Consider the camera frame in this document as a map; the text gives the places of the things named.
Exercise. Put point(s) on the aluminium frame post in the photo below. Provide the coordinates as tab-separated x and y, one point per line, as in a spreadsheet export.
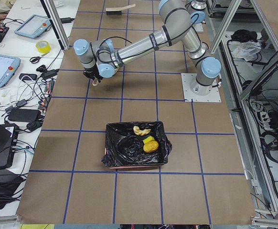
53	16

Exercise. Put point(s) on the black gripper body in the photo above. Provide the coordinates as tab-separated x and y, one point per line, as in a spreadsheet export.
90	73

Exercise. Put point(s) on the brown potato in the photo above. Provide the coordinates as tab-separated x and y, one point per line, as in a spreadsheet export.
150	146

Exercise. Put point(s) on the yellow sponge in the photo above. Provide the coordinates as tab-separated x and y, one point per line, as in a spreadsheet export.
148	139

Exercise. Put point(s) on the far teach pendant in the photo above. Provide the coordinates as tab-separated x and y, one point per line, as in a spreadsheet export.
33	27

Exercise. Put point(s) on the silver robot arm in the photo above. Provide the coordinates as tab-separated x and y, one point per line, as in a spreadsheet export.
100	60
196	11

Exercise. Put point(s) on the black power adapter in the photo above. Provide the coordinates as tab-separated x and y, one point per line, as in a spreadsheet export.
67	20

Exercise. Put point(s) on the yellow tape roll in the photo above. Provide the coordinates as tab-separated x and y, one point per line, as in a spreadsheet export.
43	46

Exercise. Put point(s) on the black scissors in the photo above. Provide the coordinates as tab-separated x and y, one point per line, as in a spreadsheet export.
36	59

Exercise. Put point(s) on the teach pendant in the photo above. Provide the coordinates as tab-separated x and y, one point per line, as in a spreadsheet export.
33	27
8	67

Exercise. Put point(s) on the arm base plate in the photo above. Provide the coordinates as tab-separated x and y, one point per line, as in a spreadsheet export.
194	92
197	25

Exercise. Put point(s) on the near teach pendant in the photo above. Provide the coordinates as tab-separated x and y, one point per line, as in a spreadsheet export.
8	67

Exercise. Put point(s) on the pink bin with black bag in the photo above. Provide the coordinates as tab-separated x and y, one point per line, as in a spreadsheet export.
124	149

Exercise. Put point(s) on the beige hand brush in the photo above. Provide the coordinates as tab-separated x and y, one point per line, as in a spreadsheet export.
118	10

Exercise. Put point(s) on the beige plastic dustpan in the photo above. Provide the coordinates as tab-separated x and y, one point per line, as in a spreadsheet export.
95	82

